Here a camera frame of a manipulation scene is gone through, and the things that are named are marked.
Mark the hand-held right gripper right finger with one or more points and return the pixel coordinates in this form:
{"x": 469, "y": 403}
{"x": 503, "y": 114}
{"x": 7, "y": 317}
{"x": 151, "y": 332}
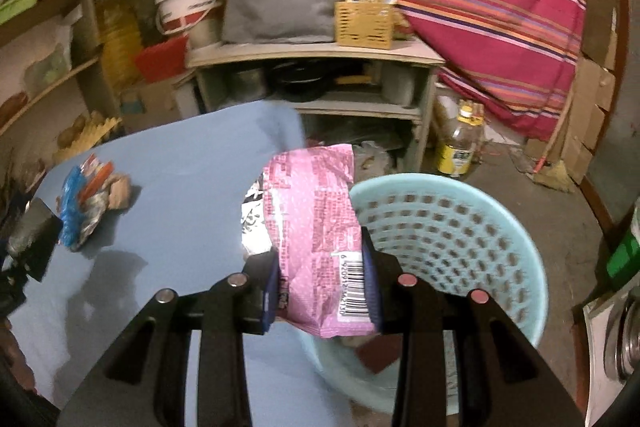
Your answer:
{"x": 372, "y": 289}

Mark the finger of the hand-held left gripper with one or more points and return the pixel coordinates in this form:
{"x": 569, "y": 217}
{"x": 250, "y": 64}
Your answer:
{"x": 35, "y": 232}

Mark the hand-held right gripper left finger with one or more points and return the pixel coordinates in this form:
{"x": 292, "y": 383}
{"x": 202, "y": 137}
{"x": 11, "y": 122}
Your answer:
{"x": 269, "y": 294}

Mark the blue snack wrapper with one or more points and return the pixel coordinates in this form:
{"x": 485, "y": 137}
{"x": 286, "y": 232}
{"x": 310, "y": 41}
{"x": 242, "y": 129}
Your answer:
{"x": 71, "y": 207}

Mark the orange snack wrapper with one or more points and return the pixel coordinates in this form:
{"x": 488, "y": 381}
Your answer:
{"x": 97, "y": 176}

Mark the pink snack packet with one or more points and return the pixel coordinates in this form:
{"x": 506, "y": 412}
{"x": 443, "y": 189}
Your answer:
{"x": 310, "y": 217}

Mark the brown paper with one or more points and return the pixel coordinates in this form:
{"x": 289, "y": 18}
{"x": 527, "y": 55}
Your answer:
{"x": 120, "y": 193}

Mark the light blue plastic basket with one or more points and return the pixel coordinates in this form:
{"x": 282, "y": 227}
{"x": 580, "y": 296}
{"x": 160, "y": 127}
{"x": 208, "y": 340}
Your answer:
{"x": 450, "y": 237}

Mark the crumpled clear plastic bags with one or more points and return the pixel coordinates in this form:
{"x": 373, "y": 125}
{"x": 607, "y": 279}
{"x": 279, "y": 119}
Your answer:
{"x": 372, "y": 157}

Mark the blue table cover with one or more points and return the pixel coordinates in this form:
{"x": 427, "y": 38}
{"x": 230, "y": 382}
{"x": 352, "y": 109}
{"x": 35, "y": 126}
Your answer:
{"x": 175, "y": 197}

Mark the clear oil bottle yellow label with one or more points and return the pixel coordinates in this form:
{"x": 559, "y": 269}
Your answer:
{"x": 457, "y": 147}

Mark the brown cardboard box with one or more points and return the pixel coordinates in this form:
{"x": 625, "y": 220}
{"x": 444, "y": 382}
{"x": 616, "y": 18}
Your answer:
{"x": 150, "y": 102}

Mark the grey cylindrical container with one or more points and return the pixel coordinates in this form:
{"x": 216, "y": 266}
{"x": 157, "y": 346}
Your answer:
{"x": 398, "y": 84}

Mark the yellow oil jug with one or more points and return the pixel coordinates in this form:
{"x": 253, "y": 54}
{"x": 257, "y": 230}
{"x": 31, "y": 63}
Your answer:
{"x": 120, "y": 37}

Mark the small metal pot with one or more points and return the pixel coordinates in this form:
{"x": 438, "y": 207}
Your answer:
{"x": 246, "y": 83}

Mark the red plastic basin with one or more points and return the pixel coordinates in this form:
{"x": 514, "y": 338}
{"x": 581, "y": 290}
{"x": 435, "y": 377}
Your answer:
{"x": 160, "y": 59}

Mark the straw broom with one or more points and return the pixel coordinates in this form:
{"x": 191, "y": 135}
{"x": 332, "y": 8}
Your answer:
{"x": 552, "y": 174}

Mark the black pan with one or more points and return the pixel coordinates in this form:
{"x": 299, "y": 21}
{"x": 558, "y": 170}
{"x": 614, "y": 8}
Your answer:
{"x": 300, "y": 82}

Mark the tall wooden shelf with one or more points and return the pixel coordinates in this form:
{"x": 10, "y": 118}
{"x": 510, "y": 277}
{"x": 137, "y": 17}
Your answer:
{"x": 45, "y": 7}

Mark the grey wooden shelf cabinet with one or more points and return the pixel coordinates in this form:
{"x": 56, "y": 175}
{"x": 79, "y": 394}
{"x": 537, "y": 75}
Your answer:
{"x": 320, "y": 52}

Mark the green object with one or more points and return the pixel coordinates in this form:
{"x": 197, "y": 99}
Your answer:
{"x": 625, "y": 254}

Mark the round metal container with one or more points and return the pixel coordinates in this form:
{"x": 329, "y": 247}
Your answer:
{"x": 625, "y": 337}

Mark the yellow woven box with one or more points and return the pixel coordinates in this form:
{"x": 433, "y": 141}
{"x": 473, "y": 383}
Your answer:
{"x": 365, "y": 24}

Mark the white plastic bucket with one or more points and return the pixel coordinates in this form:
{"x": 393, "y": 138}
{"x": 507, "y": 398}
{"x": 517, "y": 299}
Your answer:
{"x": 187, "y": 2}

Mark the stacked cardboard boxes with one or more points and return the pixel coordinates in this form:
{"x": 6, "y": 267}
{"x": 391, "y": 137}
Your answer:
{"x": 592, "y": 97}

